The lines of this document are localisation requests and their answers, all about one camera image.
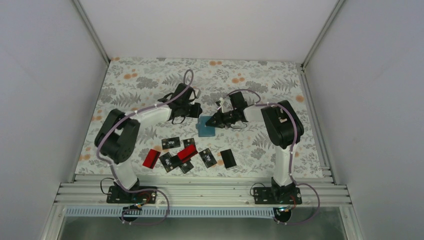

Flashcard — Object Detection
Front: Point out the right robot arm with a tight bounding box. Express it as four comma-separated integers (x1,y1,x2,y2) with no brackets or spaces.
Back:
205,90,304,204

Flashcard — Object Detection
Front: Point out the red black card centre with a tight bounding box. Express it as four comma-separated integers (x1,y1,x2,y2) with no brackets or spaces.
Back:
177,144,198,164

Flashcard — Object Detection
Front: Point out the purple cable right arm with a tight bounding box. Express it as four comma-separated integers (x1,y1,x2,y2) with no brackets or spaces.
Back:
227,88,321,200

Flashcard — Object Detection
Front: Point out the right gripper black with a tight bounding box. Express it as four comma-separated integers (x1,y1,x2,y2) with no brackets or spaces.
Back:
206,109,238,129

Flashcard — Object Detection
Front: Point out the black card lower left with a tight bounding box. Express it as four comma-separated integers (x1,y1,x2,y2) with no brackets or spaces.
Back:
159,152,183,173

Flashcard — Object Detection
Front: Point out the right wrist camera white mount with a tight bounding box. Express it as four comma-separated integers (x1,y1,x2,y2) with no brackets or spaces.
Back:
216,98,233,113

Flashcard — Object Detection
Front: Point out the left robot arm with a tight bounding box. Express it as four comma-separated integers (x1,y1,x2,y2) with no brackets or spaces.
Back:
94,83,202,203

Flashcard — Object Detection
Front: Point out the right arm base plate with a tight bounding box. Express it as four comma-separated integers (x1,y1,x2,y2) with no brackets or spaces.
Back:
252,187,303,205

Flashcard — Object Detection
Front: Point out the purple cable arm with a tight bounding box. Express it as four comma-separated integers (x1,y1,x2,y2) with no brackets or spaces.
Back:
96,69,195,195
227,88,321,200

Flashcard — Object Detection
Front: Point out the aluminium rail base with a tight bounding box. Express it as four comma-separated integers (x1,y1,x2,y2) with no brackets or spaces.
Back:
54,174,352,207

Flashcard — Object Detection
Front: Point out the small black card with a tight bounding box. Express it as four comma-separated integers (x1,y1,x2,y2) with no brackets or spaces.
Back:
179,161,194,174
182,138,196,148
198,148,217,168

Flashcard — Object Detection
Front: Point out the perforated cable duct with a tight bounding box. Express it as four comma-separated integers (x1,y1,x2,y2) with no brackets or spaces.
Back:
65,206,287,219

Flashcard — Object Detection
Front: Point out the small black card middle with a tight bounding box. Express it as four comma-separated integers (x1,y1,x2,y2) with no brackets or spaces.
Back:
198,148,217,168

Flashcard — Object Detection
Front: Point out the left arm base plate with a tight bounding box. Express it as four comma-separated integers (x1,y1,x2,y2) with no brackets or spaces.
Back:
106,185,157,204

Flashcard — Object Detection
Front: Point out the teal leather card holder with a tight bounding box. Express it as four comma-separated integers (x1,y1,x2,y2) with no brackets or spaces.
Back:
195,116,216,138

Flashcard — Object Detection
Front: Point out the small black card top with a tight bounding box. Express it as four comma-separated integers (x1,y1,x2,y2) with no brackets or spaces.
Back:
182,138,196,148

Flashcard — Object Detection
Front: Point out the small black card bottom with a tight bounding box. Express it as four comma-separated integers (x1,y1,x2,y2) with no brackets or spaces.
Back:
179,161,194,174

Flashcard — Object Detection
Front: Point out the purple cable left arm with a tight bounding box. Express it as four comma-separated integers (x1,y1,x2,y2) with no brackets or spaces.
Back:
96,69,195,195

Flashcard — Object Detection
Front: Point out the black vip card upper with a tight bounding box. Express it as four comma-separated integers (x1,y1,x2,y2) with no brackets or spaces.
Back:
161,137,181,150

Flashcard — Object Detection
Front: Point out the red card far left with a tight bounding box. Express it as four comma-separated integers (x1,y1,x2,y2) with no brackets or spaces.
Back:
142,149,161,169

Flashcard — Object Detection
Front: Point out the floral table mat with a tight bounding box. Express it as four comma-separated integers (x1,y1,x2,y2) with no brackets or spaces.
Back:
75,57,324,179

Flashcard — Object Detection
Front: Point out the black card far right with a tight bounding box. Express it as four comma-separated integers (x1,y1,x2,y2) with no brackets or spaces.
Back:
220,149,237,169

